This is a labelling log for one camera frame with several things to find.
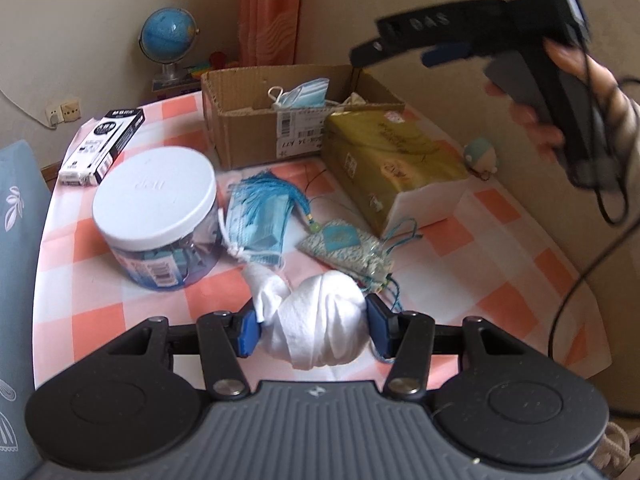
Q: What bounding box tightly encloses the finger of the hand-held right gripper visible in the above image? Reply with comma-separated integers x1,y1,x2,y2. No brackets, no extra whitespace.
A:
422,41,482,68

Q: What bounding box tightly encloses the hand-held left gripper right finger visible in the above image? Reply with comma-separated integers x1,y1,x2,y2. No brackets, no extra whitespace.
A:
365,294,521,402

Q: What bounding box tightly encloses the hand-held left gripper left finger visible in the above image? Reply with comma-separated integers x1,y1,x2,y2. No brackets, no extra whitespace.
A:
104,310,264,402

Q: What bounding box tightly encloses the white tissue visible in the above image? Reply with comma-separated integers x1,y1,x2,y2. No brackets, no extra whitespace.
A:
242,266,373,368

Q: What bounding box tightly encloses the blue face mask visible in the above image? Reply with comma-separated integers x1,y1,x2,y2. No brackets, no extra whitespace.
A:
220,180,296,268
267,77,331,111

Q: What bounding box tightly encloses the cardboard box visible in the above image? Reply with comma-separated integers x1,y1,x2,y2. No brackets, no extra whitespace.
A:
200,64,406,171

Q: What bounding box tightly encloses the person's right forearm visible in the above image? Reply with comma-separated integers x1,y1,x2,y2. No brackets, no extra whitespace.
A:
607,85,640,181

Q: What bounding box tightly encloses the person's right hand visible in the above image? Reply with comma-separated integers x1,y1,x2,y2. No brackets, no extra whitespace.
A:
485,39,626,163

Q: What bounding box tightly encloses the patterned fabric sachet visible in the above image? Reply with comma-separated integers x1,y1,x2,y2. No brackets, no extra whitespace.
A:
299,216,426,311

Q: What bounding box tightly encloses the teal and white plush toy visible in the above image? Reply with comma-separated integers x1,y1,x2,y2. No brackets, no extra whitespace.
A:
462,137,500,181

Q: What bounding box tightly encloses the yellow tissue pack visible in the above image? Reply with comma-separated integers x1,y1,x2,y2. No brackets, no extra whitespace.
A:
322,110,471,238

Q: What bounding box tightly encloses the pink checked tablecloth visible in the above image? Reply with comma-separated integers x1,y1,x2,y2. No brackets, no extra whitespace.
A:
35,92,613,396

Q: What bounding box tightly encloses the blue tassel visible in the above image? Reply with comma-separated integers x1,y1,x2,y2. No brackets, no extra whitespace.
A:
230,170,315,222

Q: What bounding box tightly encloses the plastic jar with white lid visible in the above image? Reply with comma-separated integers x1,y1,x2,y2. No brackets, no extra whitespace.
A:
92,146,223,290

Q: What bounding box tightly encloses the pink patterned curtain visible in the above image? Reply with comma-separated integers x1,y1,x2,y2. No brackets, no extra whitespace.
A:
237,0,303,68

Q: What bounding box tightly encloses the blue chair cushion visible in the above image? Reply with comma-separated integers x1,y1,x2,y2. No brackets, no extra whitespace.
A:
0,140,53,480

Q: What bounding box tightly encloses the black and white pen box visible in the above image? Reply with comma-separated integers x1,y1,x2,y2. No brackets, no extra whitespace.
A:
57,107,146,188

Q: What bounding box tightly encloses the blue desk globe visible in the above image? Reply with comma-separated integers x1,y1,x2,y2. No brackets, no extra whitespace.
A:
139,7,200,86

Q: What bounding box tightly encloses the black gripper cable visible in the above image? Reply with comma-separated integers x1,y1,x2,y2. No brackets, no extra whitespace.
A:
547,75,640,361

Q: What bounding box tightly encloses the white wall cable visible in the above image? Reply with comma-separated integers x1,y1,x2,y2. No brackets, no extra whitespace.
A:
0,87,48,123

